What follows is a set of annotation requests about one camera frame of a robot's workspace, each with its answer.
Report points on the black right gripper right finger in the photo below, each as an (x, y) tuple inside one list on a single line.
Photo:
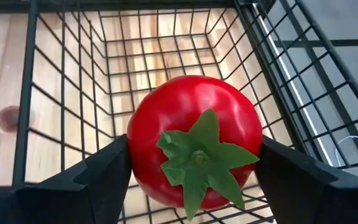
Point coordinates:
[(284, 186)]

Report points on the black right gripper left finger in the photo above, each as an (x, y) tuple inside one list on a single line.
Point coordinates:
[(110, 180)]

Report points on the red bell pepper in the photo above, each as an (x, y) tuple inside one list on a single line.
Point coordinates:
[(182, 105)]

